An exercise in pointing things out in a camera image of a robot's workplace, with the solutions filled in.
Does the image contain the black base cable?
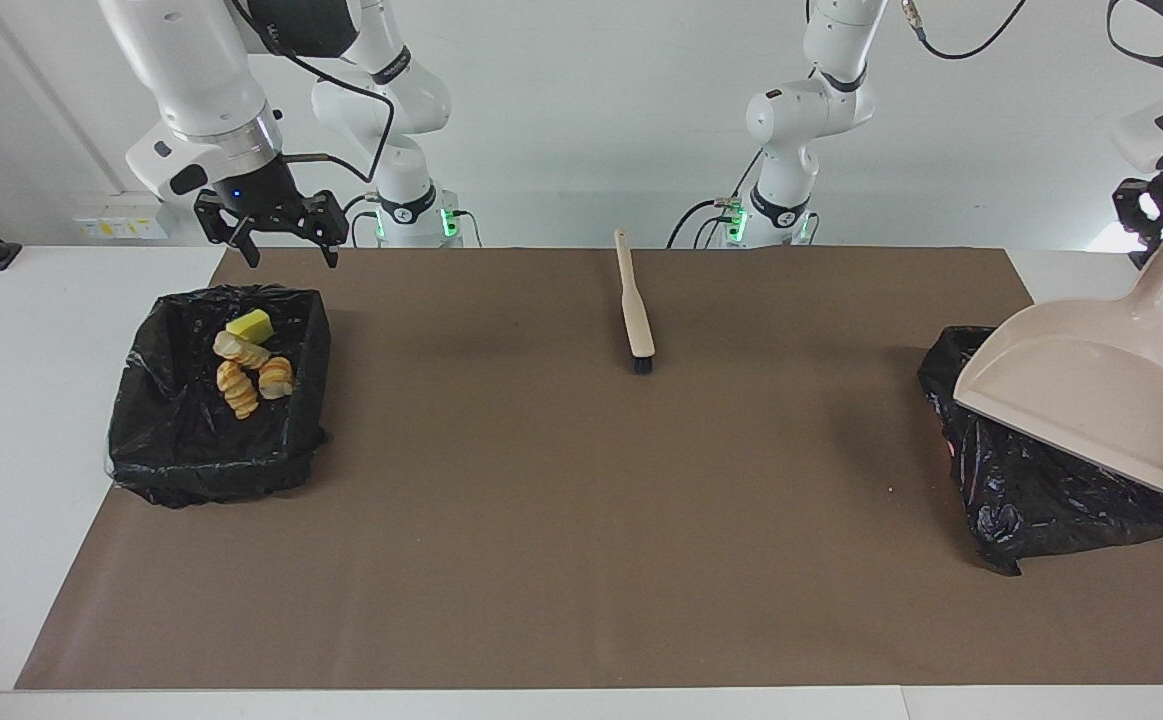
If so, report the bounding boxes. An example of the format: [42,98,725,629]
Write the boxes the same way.
[669,150,764,249]
[329,195,387,249]

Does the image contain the open bin with black bag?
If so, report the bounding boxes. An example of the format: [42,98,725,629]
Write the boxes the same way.
[106,284,332,509]

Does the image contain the pink plastic dustpan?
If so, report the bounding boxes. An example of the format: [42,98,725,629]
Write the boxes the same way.
[953,220,1163,496]

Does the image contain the white wall cable conduit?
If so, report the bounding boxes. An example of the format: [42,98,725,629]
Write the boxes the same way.
[0,0,132,198]

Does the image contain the white wall socket outlet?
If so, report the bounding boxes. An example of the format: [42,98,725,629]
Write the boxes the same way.
[74,195,197,241]

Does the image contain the black left base cable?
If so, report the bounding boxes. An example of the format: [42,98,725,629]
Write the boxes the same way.
[669,150,764,249]

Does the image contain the crumpled black trash bag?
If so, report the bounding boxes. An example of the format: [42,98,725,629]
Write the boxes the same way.
[917,324,1163,577]

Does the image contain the yellow sponge block green base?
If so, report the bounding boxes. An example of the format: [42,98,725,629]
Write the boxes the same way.
[225,308,275,343]

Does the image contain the pink hand brush black bristles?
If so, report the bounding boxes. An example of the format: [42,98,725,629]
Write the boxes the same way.
[613,228,658,376]

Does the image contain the pale toy bread chunk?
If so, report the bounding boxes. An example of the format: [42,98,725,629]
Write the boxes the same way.
[213,331,272,370]

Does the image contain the brown table mat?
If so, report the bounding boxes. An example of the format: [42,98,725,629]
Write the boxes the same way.
[14,247,1163,691]

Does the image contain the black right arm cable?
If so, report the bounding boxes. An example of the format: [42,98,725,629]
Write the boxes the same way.
[229,0,397,185]

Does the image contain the black right base cable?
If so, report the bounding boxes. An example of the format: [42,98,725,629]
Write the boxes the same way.
[329,195,387,249]

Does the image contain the toy croissant piece pale end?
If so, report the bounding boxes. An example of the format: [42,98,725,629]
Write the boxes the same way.
[216,360,261,420]

